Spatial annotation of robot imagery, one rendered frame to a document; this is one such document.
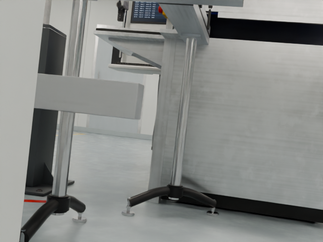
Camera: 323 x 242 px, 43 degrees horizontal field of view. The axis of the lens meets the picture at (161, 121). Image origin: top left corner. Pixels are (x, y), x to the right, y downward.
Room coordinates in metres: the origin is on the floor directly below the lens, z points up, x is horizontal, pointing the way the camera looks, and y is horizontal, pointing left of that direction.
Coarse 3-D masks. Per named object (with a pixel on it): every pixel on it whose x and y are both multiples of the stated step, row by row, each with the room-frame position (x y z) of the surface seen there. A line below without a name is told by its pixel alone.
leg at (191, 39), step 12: (192, 36) 1.86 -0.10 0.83; (192, 48) 1.87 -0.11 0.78; (192, 60) 1.87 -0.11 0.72; (192, 72) 1.88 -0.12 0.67; (180, 96) 1.88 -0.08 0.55; (180, 108) 1.88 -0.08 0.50; (180, 120) 1.87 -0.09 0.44; (180, 132) 1.87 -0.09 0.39; (180, 144) 1.87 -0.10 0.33; (180, 156) 1.87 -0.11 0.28; (180, 168) 1.87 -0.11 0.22; (180, 180) 1.88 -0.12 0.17
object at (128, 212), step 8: (168, 184) 1.89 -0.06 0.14; (144, 192) 1.83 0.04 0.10; (152, 192) 1.83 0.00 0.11; (160, 192) 1.84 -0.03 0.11; (168, 192) 1.86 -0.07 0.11; (176, 192) 1.85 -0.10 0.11; (184, 192) 1.89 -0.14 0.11; (192, 192) 1.91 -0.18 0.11; (128, 200) 1.80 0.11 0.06; (136, 200) 1.80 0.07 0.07; (144, 200) 1.81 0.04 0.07; (200, 200) 1.93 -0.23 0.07; (208, 200) 1.95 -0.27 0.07; (128, 208) 1.80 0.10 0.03
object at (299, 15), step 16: (256, 0) 2.03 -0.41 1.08; (272, 0) 2.02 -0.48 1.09; (288, 0) 2.00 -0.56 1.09; (304, 0) 1.99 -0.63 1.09; (320, 0) 1.98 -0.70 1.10; (224, 16) 2.06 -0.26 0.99; (240, 16) 2.05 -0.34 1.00; (256, 16) 2.03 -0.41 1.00; (272, 16) 2.02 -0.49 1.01; (288, 16) 2.00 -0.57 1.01; (304, 16) 1.99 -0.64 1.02; (320, 16) 1.97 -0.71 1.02
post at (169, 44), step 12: (168, 24) 2.12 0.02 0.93; (168, 48) 2.11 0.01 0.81; (168, 60) 2.11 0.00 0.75; (168, 72) 2.11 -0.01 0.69; (168, 84) 2.11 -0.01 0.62; (168, 96) 2.11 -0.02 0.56; (168, 108) 2.11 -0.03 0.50; (156, 120) 2.12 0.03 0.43; (156, 132) 2.12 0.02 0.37; (156, 144) 2.11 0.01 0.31; (156, 156) 2.11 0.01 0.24; (156, 168) 2.11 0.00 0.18; (156, 180) 2.11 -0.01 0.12
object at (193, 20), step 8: (168, 8) 1.47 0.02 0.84; (176, 8) 1.46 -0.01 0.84; (184, 8) 1.45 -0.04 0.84; (192, 8) 1.44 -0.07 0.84; (200, 8) 1.60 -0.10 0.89; (168, 16) 1.59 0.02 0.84; (176, 16) 1.57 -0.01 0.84; (184, 16) 1.56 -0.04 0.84; (192, 16) 1.55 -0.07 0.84; (200, 16) 1.63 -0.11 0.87; (208, 16) 1.90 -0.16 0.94; (176, 24) 1.71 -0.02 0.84; (184, 24) 1.69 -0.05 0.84; (192, 24) 1.68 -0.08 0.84; (200, 24) 1.66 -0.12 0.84; (208, 24) 1.90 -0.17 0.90; (184, 32) 1.84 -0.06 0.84; (192, 32) 1.82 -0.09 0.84; (200, 32) 1.81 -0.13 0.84; (208, 32) 1.99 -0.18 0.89; (184, 40) 2.03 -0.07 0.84; (208, 40) 2.04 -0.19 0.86
